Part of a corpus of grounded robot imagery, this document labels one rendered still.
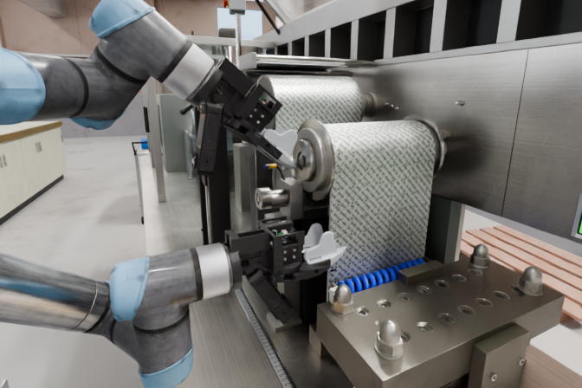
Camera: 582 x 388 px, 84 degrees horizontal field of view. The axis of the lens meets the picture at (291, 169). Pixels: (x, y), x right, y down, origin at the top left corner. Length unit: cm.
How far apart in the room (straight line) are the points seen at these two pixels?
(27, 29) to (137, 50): 1205
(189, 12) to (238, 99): 1145
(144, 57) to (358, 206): 41
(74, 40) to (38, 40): 90
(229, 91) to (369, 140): 25
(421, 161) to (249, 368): 49
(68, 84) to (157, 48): 11
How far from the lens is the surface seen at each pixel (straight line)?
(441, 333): 56
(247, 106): 51
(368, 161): 57
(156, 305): 48
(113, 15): 49
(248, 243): 49
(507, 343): 61
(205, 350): 71
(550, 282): 292
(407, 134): 65
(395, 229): 66
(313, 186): 56
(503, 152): 71
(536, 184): 69
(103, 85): 50
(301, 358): 68
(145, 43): 49
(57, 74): 45
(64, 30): 1226
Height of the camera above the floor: 137
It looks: 13 degrees down
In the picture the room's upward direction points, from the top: straight up
